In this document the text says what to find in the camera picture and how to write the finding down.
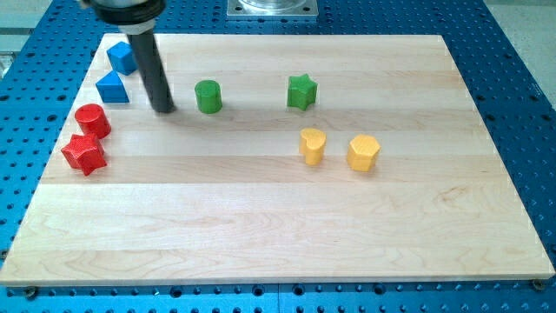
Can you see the blue perforated table plate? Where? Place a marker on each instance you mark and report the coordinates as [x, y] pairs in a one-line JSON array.
[[43, 81]]

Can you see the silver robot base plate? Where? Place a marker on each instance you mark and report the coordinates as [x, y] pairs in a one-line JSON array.
[[272, 8]]

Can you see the blue triangle block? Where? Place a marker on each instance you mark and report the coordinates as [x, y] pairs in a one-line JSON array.
[[111, 89]]

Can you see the yellow hexagon block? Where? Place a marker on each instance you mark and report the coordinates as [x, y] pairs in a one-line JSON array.
[[363, 151]]

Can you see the red star block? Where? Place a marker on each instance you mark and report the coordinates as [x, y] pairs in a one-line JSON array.
[[85, 153]]

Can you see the light wooden board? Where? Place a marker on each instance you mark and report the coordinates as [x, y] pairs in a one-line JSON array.
[[192, 198]]

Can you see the black robot arm end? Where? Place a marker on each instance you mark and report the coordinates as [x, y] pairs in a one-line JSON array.
[[132, 17]]

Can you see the yellow heart block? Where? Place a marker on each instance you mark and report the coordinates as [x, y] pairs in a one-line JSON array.
[[312, 145]]

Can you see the green star block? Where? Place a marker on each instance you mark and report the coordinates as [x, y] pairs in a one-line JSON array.
[[301, 91]]

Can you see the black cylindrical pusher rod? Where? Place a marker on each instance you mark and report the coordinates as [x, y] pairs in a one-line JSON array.
[[149, 63]]

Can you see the green cylinder block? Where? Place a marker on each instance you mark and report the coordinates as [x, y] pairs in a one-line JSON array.
[[208, 96]]

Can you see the red cylinder block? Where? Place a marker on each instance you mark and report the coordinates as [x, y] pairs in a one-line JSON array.
[[91, 119]]

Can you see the blue cube block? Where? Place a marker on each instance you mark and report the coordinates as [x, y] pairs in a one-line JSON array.
[[121, 58]]

